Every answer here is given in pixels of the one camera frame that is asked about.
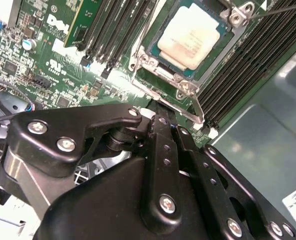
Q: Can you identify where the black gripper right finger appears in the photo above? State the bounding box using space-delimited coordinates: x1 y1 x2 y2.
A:
162 104 296 240

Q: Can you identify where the metal socket cover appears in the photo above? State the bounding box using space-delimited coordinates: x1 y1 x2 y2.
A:
131 72 206 126

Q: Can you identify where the silver CPU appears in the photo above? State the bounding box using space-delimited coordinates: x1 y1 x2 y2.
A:
147 2 232 78

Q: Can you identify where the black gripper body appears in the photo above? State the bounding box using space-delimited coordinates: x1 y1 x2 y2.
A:
34 157 230 240

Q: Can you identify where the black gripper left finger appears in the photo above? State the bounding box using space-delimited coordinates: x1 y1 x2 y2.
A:
0 99 183 235

